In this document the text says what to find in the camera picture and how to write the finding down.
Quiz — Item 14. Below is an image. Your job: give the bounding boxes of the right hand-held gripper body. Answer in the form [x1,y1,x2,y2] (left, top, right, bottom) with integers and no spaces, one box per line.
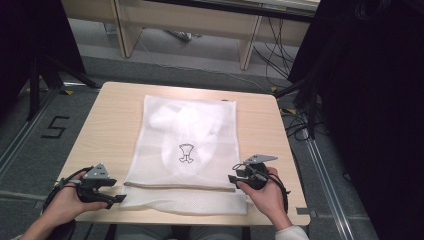
[235,154,279,191]

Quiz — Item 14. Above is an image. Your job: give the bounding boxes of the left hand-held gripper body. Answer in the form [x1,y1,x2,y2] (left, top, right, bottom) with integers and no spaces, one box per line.
[76,162,118,204]

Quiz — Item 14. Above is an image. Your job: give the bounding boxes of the white mesh laundry bag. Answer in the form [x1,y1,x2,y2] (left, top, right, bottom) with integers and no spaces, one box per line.
[119,94,250,217]

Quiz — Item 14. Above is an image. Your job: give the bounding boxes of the person's right hand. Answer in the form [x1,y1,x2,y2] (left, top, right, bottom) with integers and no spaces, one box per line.
[236,166,293,231]

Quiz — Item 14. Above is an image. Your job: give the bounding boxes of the person's left hand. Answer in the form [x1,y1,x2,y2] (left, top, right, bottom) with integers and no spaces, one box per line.
[41,171,110,231]

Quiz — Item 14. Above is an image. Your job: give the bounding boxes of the person's left leg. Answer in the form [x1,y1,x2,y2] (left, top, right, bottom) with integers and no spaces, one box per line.
[114,224,173,240]

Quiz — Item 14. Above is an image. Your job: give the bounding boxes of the person's leg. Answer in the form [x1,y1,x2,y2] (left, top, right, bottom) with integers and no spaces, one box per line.
[189,225,244,240]
[114,224,173,240]

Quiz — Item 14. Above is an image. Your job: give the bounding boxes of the person's right leg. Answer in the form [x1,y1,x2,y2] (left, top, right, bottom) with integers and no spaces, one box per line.
[189,225,244,240]

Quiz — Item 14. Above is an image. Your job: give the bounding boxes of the white garment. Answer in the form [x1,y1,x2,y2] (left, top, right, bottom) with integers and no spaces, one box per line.
[148,102,228,181]

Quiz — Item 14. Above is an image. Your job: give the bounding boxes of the black metal stand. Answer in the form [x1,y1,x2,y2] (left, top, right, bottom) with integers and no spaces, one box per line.
[274,75,322,140]
[26,54,102,122]

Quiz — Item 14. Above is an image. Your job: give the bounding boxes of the black curtain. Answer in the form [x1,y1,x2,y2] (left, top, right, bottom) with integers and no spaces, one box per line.
[288,0,424,240]
[0,0,86,113]

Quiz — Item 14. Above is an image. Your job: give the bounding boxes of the light wooden desk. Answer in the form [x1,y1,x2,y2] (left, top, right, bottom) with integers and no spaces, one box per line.
[61,0,322,71]

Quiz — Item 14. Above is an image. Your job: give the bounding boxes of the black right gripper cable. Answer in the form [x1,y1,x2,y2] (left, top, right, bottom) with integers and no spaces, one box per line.
[266,173,292,214]

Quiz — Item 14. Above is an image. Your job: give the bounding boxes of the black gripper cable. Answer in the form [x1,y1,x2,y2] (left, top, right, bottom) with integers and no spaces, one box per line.
[41,166,94,214]
[266,173,292,214]

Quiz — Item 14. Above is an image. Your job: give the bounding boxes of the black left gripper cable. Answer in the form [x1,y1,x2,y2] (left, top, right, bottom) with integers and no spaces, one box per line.
[41,166,94,214]

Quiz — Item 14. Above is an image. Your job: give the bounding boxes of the black floor cable tangle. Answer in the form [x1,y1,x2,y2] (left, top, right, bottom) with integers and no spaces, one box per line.
[280,105,332,143]

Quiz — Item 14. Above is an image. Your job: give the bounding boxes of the metal floor rail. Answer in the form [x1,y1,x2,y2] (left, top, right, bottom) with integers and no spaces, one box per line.
[301,131,355,240]
[0,89,59,181]

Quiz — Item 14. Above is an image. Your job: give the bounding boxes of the black hanging cable bundle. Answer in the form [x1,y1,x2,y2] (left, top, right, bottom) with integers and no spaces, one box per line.
[252,16,301,88]

